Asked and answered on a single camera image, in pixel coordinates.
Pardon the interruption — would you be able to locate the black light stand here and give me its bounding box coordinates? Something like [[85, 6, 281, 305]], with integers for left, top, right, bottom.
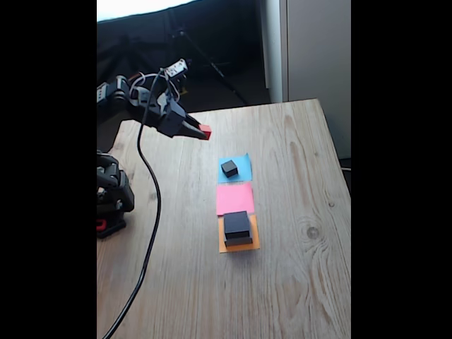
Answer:
[[97, 33, 160, 82]]

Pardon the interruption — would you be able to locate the small black cube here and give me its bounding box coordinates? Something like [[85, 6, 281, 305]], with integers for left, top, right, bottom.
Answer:
[[220, 160, 239, 179]]

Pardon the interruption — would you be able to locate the medium black cube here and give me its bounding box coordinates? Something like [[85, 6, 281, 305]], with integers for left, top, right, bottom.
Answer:
[[223, 210, 252, 240]]

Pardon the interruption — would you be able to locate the white cabinet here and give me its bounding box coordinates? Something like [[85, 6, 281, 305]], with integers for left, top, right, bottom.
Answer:
[[261, 0, 352, 160]]

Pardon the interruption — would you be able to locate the blue paper sheet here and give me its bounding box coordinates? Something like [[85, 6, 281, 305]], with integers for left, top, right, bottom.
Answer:
[[218, 153, 254, 184]]

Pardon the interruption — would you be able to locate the orange paper sheet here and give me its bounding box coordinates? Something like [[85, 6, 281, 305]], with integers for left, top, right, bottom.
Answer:
[[218, 214, 261, 254]]

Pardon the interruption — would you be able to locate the bright white light panel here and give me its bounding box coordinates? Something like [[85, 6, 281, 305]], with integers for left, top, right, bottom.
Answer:
[[97, 0, 198, 22]]

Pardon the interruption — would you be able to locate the pink paper sheet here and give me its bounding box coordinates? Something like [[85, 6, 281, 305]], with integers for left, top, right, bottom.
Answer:
[[215, 182, 255, 217]]

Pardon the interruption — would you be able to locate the small gripper camera board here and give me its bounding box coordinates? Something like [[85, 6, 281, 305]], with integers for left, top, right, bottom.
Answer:
[[164, 58, 190, 81]]

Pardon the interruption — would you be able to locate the large grey cube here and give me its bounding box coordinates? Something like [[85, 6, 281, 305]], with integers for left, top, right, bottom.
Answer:
[[225, 236, 254, 247]]

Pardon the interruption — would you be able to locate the black cable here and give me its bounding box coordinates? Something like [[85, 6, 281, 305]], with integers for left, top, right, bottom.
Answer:
[[101, 69, 167, 339]]

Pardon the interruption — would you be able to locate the black tripod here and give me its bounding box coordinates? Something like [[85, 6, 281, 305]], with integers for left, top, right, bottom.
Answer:
[[169, 28, 250, 107]]

